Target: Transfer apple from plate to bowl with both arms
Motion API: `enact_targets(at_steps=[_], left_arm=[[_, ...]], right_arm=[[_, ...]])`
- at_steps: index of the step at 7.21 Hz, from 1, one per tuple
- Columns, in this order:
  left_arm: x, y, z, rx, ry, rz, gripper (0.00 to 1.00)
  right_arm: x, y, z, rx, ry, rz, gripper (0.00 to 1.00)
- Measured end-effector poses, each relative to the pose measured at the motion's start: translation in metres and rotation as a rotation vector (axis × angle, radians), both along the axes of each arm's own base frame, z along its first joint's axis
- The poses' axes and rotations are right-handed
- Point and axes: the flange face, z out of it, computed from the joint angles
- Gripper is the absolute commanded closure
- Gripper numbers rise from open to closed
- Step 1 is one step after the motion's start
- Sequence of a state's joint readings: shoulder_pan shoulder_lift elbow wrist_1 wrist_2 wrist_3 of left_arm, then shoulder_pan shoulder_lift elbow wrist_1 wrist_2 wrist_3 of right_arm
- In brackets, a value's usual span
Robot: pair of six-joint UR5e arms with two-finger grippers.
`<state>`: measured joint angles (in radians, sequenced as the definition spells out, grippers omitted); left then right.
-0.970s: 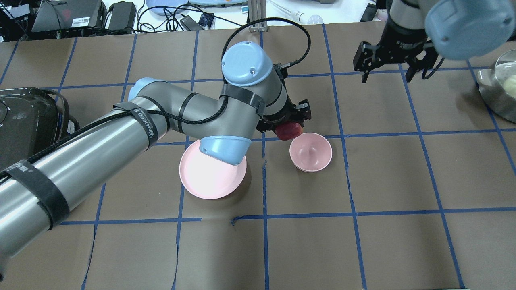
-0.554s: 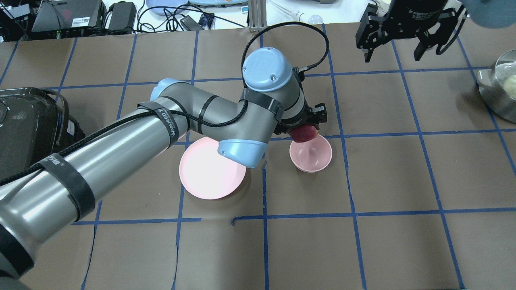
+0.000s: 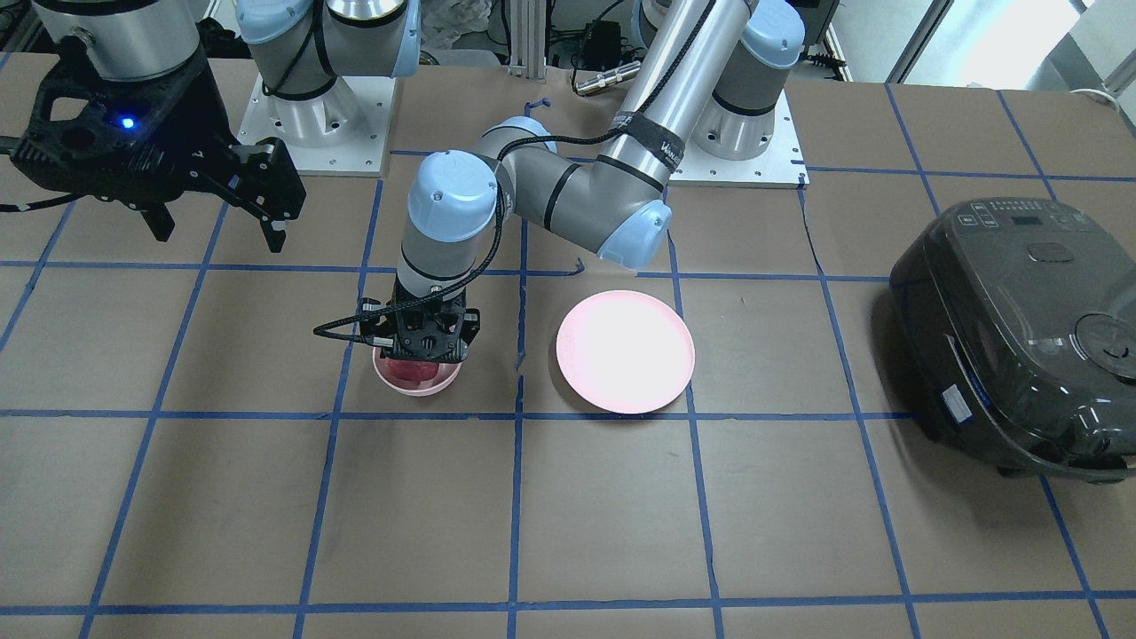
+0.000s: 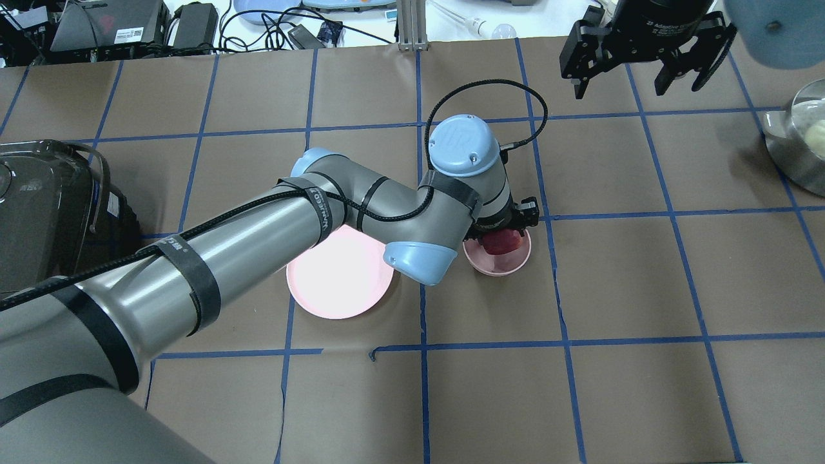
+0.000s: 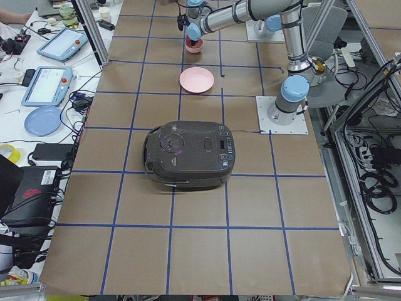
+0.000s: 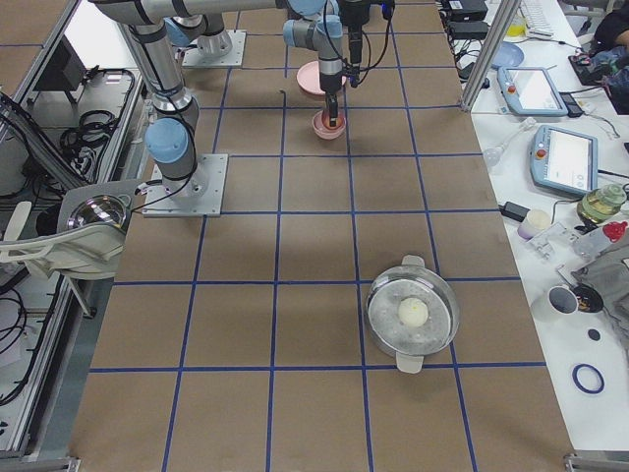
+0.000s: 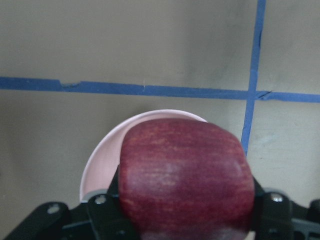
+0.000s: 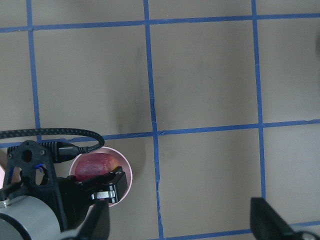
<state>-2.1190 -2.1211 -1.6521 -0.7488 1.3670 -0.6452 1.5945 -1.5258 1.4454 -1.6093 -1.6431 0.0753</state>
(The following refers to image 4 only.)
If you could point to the blue plate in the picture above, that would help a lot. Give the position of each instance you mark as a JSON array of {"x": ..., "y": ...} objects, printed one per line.
[{"x": 253, "y": 12}]

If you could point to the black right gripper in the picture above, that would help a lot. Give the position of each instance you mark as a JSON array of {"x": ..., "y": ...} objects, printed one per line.
[{"x": 657, "y": 14}]

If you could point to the black power adapter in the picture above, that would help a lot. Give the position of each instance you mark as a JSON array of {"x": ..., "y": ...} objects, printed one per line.
[{"x": 195, "y": 28}]

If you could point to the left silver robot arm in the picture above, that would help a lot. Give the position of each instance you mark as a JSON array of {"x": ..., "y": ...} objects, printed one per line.
[{"x": 73, "y": 348}]

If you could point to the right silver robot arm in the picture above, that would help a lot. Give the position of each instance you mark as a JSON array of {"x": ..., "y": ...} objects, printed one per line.
[{"x": 787, "y": 35}]

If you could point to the white steamed bun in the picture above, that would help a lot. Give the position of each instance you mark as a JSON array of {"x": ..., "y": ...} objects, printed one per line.
[{"x": 814, "y": 138}]

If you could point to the black laptop computer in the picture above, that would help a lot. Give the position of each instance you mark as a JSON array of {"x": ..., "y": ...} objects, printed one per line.
[{"x": 110, "y": 26}]

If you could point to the glass steamer pot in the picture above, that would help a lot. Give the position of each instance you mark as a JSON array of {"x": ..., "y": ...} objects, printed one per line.
[{"x": 784, "y": 137}]

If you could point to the aluminium frame post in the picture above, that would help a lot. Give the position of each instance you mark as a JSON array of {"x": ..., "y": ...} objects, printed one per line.
[{"x": 410, "y": 23}]

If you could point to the pink bowl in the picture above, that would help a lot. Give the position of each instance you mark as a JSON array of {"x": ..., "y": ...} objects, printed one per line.
[{"x": 502, "y": 265}]

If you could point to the pink plate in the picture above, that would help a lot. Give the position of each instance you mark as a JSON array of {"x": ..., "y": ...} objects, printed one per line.
[{"x": 341, "y": 277}]

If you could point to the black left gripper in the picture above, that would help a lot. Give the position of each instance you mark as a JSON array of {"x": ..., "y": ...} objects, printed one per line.
[{"x": 494, "y": 225}]

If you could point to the red apple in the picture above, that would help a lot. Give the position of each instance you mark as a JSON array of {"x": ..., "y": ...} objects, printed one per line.
[{"x": 502, "y": 241}]

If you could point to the dark grey rice cooker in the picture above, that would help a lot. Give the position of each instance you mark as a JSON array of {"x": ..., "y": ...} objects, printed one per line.
[{"x": 61, "y": 213}]

